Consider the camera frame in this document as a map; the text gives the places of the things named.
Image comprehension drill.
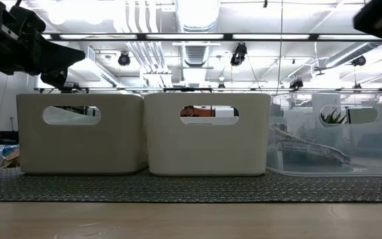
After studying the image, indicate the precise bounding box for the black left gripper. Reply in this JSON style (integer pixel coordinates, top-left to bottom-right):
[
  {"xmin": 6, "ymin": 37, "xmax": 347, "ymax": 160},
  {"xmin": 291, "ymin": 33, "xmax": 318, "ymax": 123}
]
[{"xmin": 0, "ymin": 0, "xmax": 86, "ymax": 89}]

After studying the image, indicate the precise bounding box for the green silver granola bar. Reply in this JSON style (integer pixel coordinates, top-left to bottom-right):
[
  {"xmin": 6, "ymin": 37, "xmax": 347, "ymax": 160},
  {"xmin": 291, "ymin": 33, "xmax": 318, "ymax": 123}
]
[{"xmin": 269, "ymin": 125, "xmax": 353, "ymax": 165}]

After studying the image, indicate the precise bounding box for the black ceiling spot lamp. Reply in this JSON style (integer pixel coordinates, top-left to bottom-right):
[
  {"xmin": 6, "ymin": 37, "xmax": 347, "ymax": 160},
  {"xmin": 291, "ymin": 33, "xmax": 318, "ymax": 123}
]
[
  {"xmin": 289, "ymin": 78, "xmax": 304, "ymax": 91},
  {"xmin": 350, "ymin": 55, "xmax": 367, "ymax": 67},
  {"xmin": 229, "ymin": 42, "xmax": 248, "ymax": 67},
  {"xmin": 117, "ymin": 51, "xmax": 131, "ymax": 67}
]

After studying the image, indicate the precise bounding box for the grey plastic bin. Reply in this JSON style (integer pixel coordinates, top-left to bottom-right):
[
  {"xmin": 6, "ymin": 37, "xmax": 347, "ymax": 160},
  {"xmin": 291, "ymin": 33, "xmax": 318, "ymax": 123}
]
[{"xmin": 16, "ymin": 93, "xmax": 149, "ymax": 175}]

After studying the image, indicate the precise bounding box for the linear ceiling light bar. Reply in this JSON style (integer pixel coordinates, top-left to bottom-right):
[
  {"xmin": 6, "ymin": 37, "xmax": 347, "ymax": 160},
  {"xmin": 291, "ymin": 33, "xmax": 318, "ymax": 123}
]
[{"xmin": 41, "ymin": 33, "xmax": 382, "ymax": 42}]

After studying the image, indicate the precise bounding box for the person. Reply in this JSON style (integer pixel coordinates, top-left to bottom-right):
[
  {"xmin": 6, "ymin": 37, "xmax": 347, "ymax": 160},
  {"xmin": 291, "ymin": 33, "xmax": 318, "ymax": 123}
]
[{"xmin": 180, "ymin": 105, "xmax": 201, "ymax": 118}]

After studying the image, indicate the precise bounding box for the white plastic bin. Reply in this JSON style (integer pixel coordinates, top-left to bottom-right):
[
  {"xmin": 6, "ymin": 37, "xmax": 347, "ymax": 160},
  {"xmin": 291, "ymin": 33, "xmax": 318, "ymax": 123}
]
[{"xmin": 143, "ymin": 92, "xmax": 272, "ymax": 177}]

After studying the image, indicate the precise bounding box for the dark woven placemat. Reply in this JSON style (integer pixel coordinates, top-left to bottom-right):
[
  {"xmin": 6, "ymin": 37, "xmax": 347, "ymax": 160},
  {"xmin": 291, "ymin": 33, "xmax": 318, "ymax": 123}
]
[{"xmin": 0, "ymin": 167, "xmax": 382, "ymax": 204}]

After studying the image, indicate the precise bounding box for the small potted succulent plant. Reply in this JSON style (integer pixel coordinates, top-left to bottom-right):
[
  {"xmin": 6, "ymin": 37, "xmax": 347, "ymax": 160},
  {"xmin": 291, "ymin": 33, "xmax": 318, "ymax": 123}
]
[{"xmin": 320, "ymin": 109, "xmax": 348, "ymax": 125}]

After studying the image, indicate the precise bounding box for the clear plastic bin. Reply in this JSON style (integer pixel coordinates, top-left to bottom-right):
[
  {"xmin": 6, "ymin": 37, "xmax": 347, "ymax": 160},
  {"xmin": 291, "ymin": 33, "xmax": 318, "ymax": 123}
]
[{"xmin": 266, "ymin": 92, "xmax": 382, "ymax": 177}]

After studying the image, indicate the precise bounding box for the silver ventilation duct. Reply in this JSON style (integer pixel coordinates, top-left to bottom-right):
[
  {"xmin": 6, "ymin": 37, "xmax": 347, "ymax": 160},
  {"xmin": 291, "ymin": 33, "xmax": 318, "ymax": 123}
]
[{"xmin": 174, "ymin": 0, "xmax": 222, "ymax": 33}]

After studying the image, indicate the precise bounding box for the thin black hanging cable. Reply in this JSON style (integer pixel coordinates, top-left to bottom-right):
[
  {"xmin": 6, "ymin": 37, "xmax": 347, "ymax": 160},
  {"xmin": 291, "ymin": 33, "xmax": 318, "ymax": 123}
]
[{"xmin": 277, "ymin": 0, "xmax": 284, "ymax": 96}]

